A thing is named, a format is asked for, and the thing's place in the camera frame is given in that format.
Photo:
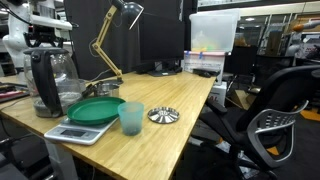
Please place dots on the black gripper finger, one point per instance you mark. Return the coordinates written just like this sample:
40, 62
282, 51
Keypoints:
28, 39
58, 39

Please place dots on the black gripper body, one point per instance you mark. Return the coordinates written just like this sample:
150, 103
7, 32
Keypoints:
43, 35

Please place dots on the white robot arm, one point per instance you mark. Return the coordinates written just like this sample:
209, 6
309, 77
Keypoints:
16, 40

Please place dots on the small stainless steel pot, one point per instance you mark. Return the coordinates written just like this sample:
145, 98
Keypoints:
108, 90

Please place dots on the teal plastic cup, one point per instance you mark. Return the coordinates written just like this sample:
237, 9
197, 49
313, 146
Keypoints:
130, 118

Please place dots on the wooden desk lamp black shade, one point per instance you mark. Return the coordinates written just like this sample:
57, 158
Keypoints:
106, 56

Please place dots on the green plastic plate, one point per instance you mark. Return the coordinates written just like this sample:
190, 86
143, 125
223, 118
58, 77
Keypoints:
95, 110

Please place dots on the white kitchen scale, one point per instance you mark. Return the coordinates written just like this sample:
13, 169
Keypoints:
73, 133

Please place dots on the black computer monitor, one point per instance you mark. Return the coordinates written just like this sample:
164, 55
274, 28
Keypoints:
161, 36

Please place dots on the ribbed stainless steel dish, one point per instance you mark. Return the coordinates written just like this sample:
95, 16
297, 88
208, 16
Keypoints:
163, 115

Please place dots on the white box with blue tape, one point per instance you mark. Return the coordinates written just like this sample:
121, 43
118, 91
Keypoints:
203, 63

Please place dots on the clear plastic storage bin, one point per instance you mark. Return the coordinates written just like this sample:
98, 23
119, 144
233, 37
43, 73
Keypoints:
213, 31

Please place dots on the white carton with red print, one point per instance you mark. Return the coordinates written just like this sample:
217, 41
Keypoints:
218, 95

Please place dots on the black office chair gray back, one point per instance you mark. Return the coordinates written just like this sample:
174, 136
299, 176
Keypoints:
283, 93

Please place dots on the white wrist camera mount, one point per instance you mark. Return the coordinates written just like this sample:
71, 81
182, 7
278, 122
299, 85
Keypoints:
50, 22

